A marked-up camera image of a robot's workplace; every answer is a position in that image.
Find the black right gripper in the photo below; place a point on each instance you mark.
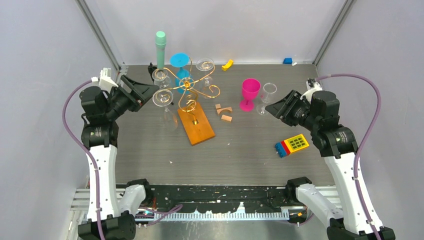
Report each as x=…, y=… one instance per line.
x=281, y=109

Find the clear wine glass back left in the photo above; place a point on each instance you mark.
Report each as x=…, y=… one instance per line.
x=161, y=79

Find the pink plastic wine glass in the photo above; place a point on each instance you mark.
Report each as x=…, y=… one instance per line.
x=249, y=89

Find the wooden rectangular block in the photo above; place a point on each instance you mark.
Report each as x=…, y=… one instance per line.
x=226, y=118

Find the gold wire wine glass rack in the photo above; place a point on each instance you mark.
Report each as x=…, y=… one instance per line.
x=189, y=97

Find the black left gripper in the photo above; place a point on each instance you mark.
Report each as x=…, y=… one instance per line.
x=141, y=93

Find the yellow curved block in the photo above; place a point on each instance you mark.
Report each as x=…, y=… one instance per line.
x=228, y=65

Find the green microphone on tripod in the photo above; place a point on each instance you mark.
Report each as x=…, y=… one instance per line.
x=160, y=44

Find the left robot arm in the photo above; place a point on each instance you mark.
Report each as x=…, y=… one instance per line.
x=108, y=217

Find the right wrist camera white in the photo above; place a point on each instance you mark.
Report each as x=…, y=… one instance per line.
x=312, y=87

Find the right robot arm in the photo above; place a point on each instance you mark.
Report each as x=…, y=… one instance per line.
x=356, y=219

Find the wooden arch block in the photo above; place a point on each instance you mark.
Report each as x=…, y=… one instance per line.
x=224, y=110

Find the orange wooden rack base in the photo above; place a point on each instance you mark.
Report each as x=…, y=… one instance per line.
x=196, y=125

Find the clear wine glass back right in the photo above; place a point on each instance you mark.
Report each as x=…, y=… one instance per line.
x=205, y=65

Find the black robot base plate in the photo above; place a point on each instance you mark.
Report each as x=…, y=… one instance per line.
x=220, y=199

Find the blue plastic wine glass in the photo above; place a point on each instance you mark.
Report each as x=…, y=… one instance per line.
x=180, y=60

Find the colourful toy block calculator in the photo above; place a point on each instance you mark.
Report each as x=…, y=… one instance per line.
x=291, y=145

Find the small blue block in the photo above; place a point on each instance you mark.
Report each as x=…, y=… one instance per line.
x=288, y=61

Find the clear wine glass front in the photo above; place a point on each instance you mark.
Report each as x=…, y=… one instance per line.
x=266, y=97

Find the clear wine glass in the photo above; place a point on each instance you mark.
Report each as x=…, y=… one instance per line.
x=161, y=79
x=266, y=97
x=163, y=98
x=205, y=65

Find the aluminium frame rail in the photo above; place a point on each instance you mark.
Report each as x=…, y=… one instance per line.
x=94, y=18

